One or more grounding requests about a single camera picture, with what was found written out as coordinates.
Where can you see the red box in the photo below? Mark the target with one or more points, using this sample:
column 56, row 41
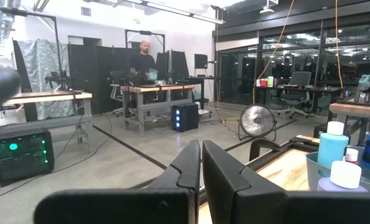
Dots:
column 262, row 83

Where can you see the black room divider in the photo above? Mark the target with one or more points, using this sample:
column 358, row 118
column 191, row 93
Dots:
column 91, row 77

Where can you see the computer tower green lights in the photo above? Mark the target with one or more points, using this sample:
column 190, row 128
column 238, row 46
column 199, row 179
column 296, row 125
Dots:
column 23, row 165

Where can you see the small maroon paint bottle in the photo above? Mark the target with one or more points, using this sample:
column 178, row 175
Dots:
column 352, row 155

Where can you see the steel water bottle teal lid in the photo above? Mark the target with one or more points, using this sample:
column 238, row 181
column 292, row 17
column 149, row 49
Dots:
column 363, row 93

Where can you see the large purple paint bottle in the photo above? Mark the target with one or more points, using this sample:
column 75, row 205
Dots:
column 344, row 175

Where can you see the black monitor on arm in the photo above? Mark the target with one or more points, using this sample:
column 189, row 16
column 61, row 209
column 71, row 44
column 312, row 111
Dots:
column 200, row 61

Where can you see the long ceiling light strip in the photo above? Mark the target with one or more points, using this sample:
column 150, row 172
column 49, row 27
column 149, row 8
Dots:
column 203, row 19

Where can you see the black camera rig frame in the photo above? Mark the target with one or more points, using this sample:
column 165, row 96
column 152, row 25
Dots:
column 17, row 12
column 144, row 32

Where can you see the computer tower blue lights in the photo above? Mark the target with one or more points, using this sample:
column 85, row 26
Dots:
column 188, row 119

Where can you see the white frame office chair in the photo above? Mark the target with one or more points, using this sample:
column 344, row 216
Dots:
column 115, row 93

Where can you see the long black desk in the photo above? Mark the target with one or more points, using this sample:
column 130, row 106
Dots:
column 297, row 88

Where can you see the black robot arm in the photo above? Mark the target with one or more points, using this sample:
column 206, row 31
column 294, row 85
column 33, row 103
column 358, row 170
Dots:
column 55, row 79

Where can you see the round metal floor fan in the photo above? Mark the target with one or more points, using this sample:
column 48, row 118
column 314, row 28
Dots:
column 257, row 121

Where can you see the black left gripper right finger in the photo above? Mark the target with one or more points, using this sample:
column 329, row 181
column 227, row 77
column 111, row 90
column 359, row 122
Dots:
column 235, row 202

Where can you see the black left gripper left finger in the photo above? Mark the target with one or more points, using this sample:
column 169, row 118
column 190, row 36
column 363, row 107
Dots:
column 172, row 202

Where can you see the wooden top workbench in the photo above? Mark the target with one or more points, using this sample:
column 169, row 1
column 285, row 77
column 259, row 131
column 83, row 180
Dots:
column 350, row 109
column 157, row 88
column 48, row 96

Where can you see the green box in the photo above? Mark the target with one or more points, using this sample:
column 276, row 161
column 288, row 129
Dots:
column 270, row 81

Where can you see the grey cloth cover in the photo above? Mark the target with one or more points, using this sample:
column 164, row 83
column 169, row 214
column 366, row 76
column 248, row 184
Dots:
column 41, row 68

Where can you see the black monitor back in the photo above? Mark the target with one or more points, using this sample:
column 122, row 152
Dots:
column 162, row 65
column 179, row 65

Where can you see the large light blue paint bottle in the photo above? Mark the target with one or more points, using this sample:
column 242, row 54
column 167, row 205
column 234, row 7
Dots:
column 331, row 149

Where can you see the black standing desk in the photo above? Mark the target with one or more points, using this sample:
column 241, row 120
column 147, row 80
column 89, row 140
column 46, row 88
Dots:
column 200, row 78

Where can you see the teal plastic bin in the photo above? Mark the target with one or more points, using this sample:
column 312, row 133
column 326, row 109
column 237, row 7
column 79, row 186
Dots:
column 312, row 174

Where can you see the grey office chair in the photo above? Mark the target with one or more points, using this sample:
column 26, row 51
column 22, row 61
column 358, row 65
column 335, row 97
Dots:
column 299, row 79

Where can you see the person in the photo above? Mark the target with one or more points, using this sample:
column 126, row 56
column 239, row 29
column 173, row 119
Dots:
column 143, row 62

